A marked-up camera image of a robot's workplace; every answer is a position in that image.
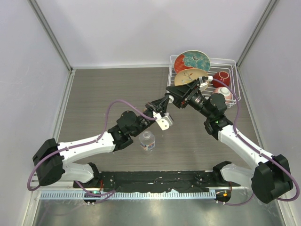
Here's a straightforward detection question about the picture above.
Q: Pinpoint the red bowl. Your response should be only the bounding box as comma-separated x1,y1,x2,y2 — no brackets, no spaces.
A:
212,71,231,88

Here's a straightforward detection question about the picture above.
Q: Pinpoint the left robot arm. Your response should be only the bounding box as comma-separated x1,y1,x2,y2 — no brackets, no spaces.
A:
27,95,173,191

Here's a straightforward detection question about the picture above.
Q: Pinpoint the pink patterned bowl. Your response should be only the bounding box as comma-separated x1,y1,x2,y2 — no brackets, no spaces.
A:
213,87,232,105

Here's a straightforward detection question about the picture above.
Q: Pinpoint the white slotted cable duct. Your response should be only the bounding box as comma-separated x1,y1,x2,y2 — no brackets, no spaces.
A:
40,190,216,201

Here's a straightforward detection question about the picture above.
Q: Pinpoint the red and teal plate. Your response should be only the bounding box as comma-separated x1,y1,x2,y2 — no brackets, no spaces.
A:
174,50,211,73

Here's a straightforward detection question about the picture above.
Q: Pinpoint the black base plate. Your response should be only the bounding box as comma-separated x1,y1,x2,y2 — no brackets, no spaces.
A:
82,170,240,193

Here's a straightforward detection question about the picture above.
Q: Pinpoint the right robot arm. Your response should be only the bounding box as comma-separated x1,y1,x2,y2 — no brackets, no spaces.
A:
166,80,300,203

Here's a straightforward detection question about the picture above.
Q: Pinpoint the clear plastic water bottle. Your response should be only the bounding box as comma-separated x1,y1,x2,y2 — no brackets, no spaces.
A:
139,130,156,155

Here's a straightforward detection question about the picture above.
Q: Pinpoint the white wire dish rack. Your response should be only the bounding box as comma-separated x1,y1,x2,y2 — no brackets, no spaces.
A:
166,55,241,109

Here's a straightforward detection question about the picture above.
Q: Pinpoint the cream floral plate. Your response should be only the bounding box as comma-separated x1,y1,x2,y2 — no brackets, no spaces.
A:
174,68,208,86

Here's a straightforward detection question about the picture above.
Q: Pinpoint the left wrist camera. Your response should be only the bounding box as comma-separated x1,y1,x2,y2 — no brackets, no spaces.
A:
153,112,174,130

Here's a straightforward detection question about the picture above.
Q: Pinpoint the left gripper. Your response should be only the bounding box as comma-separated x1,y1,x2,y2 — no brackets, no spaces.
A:
132,96,170,137

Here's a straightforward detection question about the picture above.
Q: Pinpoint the aluminium frame rail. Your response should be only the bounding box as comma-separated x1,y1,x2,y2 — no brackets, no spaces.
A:
26,172,74,190

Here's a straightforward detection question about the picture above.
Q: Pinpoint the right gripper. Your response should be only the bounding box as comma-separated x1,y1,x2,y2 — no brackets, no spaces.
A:
165,80,213,119

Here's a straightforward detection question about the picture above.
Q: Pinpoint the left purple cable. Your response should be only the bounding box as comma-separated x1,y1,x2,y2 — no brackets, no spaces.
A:
27,100,158,204

